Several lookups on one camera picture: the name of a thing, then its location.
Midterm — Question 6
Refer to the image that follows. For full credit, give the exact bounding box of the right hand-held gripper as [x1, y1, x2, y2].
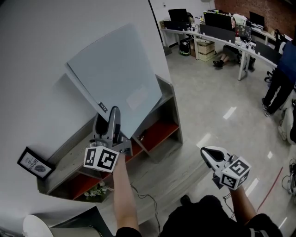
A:
[200, 146, 252, 191]

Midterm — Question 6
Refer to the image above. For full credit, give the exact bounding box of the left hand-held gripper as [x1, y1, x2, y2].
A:
[83, 106, 134, 173]

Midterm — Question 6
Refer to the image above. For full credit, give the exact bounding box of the grey shelf with red boards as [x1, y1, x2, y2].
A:
[37, 74, 184, 202]

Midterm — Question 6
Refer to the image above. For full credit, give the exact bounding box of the pale grey object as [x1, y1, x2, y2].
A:
[65, 23, 163, 140]

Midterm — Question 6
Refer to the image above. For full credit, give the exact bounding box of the person's left forearm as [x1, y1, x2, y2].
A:
[112, 155, 141, 233]

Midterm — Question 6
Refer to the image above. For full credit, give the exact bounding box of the person's right forearm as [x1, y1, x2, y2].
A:
[228, 184, 258, 224]

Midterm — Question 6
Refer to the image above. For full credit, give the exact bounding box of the person's black shoe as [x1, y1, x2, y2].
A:
[180, 194, 192, 206]

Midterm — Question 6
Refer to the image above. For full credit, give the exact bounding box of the person's black clothing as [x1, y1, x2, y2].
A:
[115, 194, 284, 237]

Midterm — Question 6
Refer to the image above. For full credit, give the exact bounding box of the white flower bunch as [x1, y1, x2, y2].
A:
[84, 181, 114, 201]

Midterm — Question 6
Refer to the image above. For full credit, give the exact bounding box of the black framed picture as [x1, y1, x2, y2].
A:
[17, 146, 56, 181]

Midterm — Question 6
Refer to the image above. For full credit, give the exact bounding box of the pale wooden crate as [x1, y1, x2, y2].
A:
[196, 38, 216, 62]

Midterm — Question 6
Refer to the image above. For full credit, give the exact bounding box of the black and green backpack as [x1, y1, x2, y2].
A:
[179, 38, 191, 56]

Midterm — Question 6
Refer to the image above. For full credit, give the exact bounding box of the long white desk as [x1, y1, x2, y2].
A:
[160, 27, 279, 81]

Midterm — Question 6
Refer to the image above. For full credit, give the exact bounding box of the dark desk divider panel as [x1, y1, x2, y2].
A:
[255, 41, 282, 66]
[199, 24, 236, 44]

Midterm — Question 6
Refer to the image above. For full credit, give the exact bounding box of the white round lamp shade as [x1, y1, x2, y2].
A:
[22, 214, 54, 237]

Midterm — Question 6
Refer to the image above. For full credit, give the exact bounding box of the laptop with stickers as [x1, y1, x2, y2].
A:
[234, 24, 253, 38]

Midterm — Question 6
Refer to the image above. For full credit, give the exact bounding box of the black computer monitor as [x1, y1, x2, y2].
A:
[249, 11, 265, 27]
[203, 11, 233, 31]
[167, 8, 188, 23]

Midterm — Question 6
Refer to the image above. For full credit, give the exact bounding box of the black floor cable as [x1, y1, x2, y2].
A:
[130, 183, 163, 233]

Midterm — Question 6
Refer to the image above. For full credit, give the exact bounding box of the tangle of black cables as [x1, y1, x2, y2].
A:
[280, 158, 296, 195]

